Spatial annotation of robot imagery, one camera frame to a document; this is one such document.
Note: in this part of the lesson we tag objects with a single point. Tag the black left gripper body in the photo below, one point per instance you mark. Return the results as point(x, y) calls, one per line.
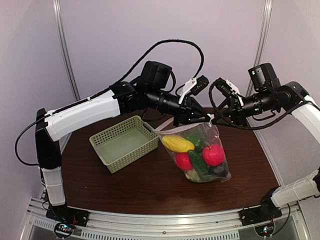
point(155, 98)

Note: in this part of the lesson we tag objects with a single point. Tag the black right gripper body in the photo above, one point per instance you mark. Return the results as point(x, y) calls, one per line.
point(238, 107)

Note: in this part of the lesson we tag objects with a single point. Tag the green toy bell pepper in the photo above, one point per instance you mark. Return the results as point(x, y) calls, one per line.
point(198, 142)

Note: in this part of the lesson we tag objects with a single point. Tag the clear zip top bag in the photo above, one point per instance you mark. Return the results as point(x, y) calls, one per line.
point(208, 131)

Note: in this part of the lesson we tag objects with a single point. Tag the yellow toy corn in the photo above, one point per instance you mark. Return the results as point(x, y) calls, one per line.
point(177, 144)

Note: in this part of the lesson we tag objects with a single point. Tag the red toy apple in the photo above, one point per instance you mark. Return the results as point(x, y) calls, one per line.
point(213, 155)

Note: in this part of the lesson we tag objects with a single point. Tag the green toy cucumber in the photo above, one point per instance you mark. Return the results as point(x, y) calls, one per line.
point(198, 163)

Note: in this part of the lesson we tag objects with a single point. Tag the red toy strawberry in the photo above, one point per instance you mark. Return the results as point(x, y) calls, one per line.
point(182, 160)

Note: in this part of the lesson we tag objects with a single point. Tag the purple toy eggplant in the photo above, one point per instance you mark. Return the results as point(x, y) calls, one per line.
point(219, 171)

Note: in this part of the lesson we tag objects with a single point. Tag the white toy cauliflower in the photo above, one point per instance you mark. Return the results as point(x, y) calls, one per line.
point(193, 176)

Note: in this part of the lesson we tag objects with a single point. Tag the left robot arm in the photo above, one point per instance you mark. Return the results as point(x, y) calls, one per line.
point(145, 91)

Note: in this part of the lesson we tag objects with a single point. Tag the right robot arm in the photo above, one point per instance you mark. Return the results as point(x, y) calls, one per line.
point(271, 103)

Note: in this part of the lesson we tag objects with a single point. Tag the green plastic basket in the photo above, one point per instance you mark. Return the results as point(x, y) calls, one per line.
point(124, 143)

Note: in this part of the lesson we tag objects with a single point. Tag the right circuit board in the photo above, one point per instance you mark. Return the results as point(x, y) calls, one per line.
point(265, 230)

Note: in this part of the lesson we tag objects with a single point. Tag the circuit board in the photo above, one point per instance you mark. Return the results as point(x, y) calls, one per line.
point(63, 230)
point(265, 230)

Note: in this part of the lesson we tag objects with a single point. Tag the left circuit board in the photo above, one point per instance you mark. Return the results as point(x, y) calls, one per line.
point(63, 230)

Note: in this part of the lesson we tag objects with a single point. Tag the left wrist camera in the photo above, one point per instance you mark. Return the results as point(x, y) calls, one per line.
point(193, 87)

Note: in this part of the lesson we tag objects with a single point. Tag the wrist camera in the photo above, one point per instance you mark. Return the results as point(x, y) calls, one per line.
point(193, 87)
point(228, 89)

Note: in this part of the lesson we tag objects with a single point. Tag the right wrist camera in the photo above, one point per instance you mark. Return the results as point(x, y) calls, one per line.
point(228, 89)

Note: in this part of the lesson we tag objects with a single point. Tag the right aluminium corner post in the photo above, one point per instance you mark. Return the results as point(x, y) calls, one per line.
point(264, 31)

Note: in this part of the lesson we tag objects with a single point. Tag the aluminium corner post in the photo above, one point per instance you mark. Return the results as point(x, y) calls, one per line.
point(64, 49)
point(264, 31)

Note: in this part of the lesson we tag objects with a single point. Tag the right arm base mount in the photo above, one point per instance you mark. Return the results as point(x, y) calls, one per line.
point(258, 214)

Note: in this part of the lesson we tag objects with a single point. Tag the aluminium front frame rail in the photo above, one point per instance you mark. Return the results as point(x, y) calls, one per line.
point(221, 225)

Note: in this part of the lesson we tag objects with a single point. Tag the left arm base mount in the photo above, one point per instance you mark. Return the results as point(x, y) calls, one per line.
point(65, 214)

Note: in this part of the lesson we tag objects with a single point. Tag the left aluminium corner post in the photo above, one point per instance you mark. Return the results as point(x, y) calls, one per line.
point(64, 49)

